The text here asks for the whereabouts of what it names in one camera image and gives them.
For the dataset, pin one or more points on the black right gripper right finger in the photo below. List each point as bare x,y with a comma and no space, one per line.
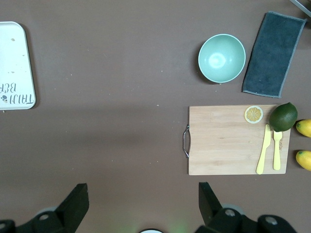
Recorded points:
212,211

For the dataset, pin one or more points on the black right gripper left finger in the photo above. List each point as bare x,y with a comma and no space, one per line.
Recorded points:
73,208

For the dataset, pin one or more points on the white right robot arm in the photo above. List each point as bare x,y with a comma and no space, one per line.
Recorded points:
151,231

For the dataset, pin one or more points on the wooden cutting board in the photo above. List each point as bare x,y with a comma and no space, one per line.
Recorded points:
218,145

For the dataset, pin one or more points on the yellow plastic knife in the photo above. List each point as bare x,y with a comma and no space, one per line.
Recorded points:
263,150

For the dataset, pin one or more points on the yellow plastic fork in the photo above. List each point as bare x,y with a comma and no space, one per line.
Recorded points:
277,155

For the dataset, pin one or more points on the lemon slice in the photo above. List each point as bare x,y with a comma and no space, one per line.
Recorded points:
253,114

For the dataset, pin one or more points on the yellow lemon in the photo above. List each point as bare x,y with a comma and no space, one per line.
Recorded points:
305,160
305,127

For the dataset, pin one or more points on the green avocado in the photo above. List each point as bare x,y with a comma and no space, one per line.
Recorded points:
283,117

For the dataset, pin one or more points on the mint green bowl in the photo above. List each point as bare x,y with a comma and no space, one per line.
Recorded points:
221,58

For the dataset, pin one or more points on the cream bear print tray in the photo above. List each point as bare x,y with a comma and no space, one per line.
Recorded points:
12,60

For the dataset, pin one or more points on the dark grey cloth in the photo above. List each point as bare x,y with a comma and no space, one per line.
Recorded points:
274,53

